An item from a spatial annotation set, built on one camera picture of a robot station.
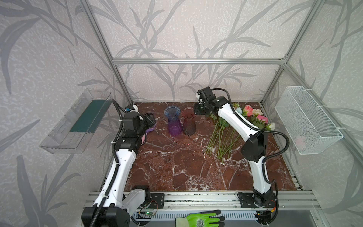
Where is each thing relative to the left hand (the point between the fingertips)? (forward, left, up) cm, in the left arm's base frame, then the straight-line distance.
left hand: (151, 115), depth 76 cm
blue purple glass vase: (+7, -11, -18) cm, 22 cm away
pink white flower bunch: (+2, -46, -27) cm, 54 cm away
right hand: (+11, -23, -7) cm, 26 cm away
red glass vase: (+11, -21, -24) cm, 34 cm away
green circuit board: (-42, -1, -28) cm, 50 cm away
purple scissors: (+8, +7, -27) cm, 30 cm away
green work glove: (-44, -28, -26) cm, 58 cm away
